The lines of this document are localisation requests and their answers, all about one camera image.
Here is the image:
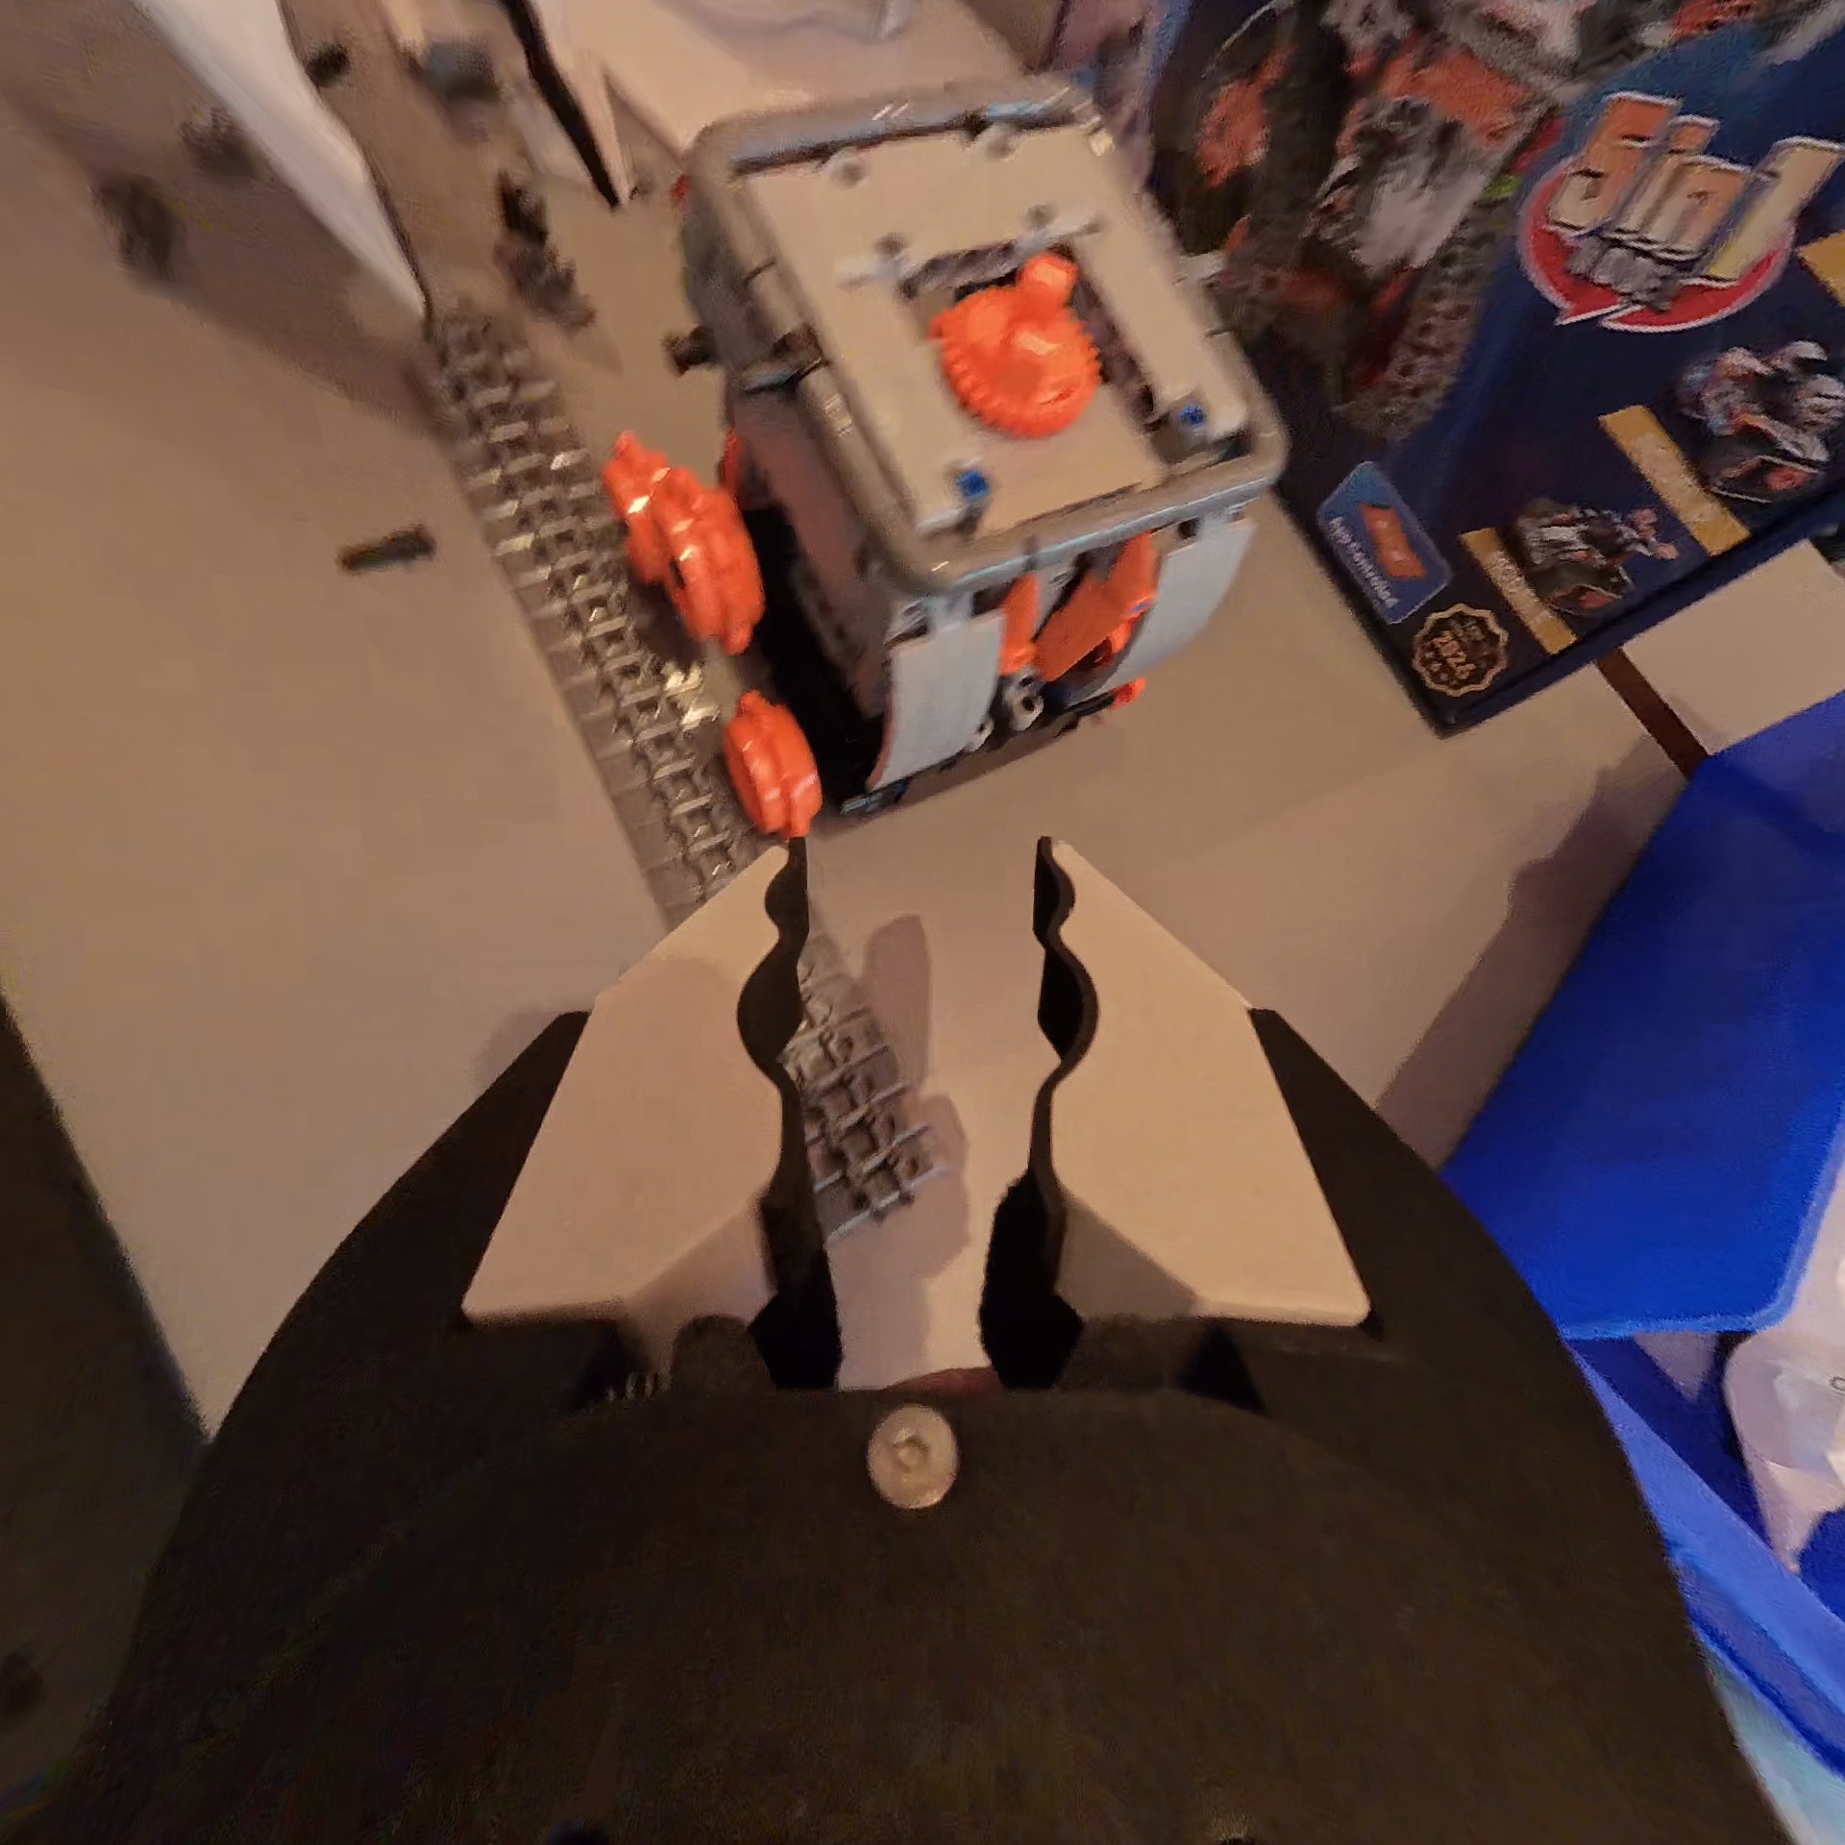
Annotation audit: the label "grey toy track chain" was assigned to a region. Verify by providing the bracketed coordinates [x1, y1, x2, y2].
[426, 308, 967, 1242]

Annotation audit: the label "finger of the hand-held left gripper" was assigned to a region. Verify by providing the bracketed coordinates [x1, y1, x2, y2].
[137, 0, 434, 319]
[499, 0, 638, 204]

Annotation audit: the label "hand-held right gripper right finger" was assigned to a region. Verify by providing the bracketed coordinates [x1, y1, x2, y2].
[980, 841, 1375, 1393]

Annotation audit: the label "clear plastic bags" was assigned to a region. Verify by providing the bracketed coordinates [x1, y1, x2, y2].
[1717, 1272, 1845, 1573]

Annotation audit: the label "blue printed toy box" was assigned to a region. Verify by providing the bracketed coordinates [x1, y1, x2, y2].
[1147, 0, 1845, 737]

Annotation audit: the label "blue plastic bin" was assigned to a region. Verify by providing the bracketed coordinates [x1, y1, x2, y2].
[1442, 688, 1845, 1772]

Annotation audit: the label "black short connector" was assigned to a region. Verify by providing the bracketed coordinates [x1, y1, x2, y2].
[99, 176, 186, 281]

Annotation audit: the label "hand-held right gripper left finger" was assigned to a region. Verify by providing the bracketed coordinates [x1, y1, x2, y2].
[459, 845, 847, 1393]

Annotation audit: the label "single grey track link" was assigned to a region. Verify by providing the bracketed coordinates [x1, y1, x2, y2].
[502, 246, 591, 329]

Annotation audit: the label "grey orange toy block vehicle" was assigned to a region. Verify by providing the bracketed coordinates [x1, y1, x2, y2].
[604, 77, 1294, 841]

